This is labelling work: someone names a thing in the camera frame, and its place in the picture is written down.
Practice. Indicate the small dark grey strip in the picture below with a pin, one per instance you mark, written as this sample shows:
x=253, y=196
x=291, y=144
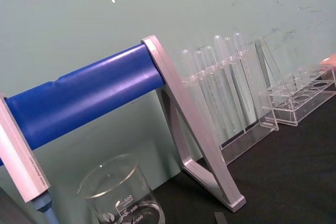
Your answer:
x=220, y=218

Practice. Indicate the silver pipette stand blue bar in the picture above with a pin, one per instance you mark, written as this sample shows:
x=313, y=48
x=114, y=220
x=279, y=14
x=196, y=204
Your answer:
x=86, y=95

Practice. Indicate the clear acrylic test tube rack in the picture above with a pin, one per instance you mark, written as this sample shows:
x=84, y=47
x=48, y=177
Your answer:
x=302, y=103

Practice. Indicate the black table cloth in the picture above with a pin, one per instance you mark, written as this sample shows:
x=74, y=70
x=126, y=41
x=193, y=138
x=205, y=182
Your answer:
x=288, y=182

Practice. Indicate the pink object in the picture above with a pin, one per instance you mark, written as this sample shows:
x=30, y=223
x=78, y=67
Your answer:
x=329, y=61

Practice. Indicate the clear acrylic pipette rack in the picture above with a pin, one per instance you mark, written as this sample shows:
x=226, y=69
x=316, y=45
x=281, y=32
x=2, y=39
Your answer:
x=265, y=103

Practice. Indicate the clear glass measuring beaker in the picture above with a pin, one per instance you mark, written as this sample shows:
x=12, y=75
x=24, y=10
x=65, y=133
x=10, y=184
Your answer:
x=115, y=182

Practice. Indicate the grey pipette with blue shaft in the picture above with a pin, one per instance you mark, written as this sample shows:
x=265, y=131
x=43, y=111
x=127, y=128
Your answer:
x=18, y=150

